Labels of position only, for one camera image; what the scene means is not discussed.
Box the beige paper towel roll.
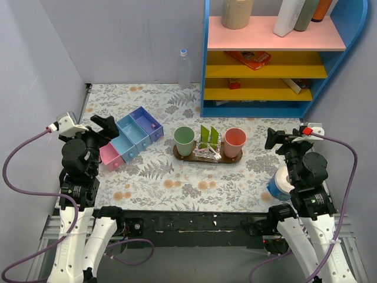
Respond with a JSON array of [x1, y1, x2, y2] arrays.
[[221, 0, 254, 29]]

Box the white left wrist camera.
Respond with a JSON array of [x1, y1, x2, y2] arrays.
[[46, 111, 88, 138]]

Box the orange bottle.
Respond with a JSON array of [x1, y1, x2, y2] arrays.
[[311, 0, 333, 22]]

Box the green plastic cup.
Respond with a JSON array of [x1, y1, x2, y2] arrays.
[[174, 126, 195, 156]]

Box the grey green bottle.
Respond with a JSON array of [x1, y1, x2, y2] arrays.
[[294, 0, 319, 32]]

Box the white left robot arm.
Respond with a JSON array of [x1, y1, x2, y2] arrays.
[[47, 112, 119, 282]]

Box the pink white toothbrush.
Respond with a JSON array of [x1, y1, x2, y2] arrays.
[[207, 146, 221, 160]]

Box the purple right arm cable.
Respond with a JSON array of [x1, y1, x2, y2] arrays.
[[249, 132, 359, 283]]

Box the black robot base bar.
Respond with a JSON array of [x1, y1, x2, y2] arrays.
[[111, 210, 283, 249]]

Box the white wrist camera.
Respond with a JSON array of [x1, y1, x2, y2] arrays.
[[46, 111, 88, 138], [292, 123, 325, 143]]

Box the clear plastic water bottle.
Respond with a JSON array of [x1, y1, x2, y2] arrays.
[[177, 49, 191, 88]]

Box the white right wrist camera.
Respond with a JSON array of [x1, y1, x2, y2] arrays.
[[292, 123, 325, 143]]

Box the white brown flat box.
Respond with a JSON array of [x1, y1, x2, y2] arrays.
[[282, 78, 310, 94]]

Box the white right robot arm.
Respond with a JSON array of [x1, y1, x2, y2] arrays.
[[264, 123, 356, 282]]

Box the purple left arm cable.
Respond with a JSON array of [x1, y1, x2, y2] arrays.
[[0, 129, 154, 283]]

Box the toilet paper roll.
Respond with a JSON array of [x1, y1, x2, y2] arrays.
[[267, 165, 294, 201]]

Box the purple drawer box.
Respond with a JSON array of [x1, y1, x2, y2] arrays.
[[130, 107, 164, 143]]

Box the light blue drawer box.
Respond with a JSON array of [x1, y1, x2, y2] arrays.
[[116, 115, 151, 152]]

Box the pink drawer box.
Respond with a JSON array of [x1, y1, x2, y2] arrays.
[[100, 143, 124, 172]]

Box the white tall bottle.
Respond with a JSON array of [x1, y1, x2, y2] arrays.
[[273, 0, 305, 37]]

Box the oval wooden tray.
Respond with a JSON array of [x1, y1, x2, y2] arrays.
[[173, 142, 243, 164]]

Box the clear textured toothbrush holder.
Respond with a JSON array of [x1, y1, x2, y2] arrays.
[[193, 142, 221, 163]]

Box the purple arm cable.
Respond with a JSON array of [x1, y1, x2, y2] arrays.
[[249, 132, 359, 283], [0, 129, 154, 283]]

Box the lime green toothpaste tube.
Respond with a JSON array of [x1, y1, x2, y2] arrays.
[[200, 125, 210, 149], [210, 127, 219, 150]]

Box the red small box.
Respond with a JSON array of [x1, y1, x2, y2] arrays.
[[229, 78, 242, 90]]

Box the red orange snack box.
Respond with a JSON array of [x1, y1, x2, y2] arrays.
[[226, 51, 272, 71]]

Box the pink plastic cup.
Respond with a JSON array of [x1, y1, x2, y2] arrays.
[[224, 127, 247, 158]]

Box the blue wooden shelf unit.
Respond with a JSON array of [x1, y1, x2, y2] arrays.
[[201, 1, 368, 119]]

